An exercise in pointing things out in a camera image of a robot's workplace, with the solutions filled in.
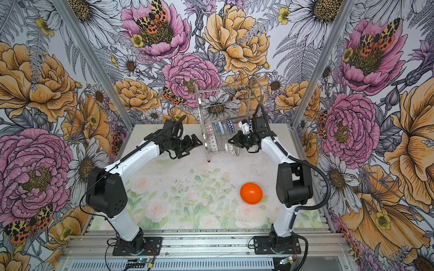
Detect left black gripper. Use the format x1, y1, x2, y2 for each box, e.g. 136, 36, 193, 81
169, 134, 202, 159

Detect white black lattice bowl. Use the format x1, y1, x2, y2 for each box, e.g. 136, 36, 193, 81
225, 142, 240, 157

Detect blue floral bowl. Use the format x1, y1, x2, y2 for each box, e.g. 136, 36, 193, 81
214, 122, 224, 135

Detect dark blue patterned bowl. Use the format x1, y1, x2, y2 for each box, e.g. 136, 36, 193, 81
205, 123, 215, 135

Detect silver wire dish rack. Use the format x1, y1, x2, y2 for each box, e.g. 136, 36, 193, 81
193, 76, 268, 162

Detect orange plastic bowl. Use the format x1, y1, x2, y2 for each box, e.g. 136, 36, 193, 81
240, 182, 263, 205

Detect green patterned bowl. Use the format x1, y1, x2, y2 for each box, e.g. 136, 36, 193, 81
208, 134, 219, 154

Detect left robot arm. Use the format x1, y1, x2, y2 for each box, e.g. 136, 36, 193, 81
83, 120, 203, 256

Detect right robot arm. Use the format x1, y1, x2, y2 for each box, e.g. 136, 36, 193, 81
228, 116, 313, 255

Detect green circuit board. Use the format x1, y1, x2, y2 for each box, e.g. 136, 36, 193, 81
279, 256, 294, 265

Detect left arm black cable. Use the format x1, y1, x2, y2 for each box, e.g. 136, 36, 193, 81
79, 114, 187, 221

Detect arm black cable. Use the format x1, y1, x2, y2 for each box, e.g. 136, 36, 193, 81
79, 114, 187, 221
254, 103, 331, 271

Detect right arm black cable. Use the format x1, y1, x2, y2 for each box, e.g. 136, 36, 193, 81
254, 103, 331, 271

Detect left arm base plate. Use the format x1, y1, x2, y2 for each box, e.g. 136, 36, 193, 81
113, 237, 163, 256

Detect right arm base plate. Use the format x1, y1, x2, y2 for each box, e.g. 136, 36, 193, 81
253, 236, 301, 255

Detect aluminium front rail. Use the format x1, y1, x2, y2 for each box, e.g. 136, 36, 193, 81
57, 229, 357, 271

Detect left aluminium corner post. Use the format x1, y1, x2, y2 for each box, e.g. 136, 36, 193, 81
53, 1, 134, 132

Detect aluminium corner post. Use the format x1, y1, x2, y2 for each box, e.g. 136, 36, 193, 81
53, 1, 134, 132
290, 0, 357, 130

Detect right aluminium corner post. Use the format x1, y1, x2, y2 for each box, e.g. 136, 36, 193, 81
290, 0, 357, 130

